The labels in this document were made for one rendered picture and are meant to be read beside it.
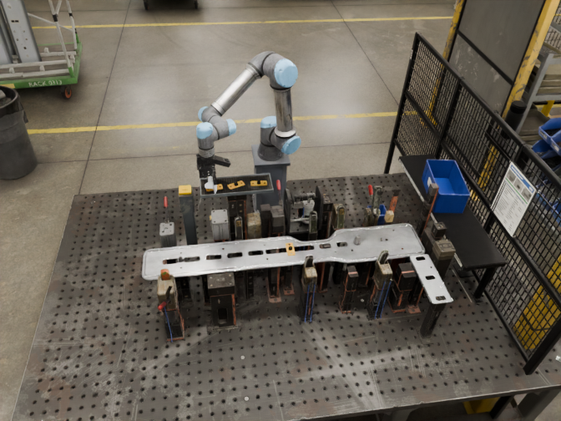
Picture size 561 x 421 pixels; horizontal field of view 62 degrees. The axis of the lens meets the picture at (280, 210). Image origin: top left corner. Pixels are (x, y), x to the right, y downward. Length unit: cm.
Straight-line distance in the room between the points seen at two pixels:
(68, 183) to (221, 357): 273
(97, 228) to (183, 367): 110
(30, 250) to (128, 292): 159
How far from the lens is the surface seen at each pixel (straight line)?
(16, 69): 611
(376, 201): 243
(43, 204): 443
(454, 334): 256
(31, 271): 389
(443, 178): 286
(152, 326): 244
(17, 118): 455
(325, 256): 229
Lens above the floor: 268
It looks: 42 degrees down
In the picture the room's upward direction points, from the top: 2 degrees clockwise
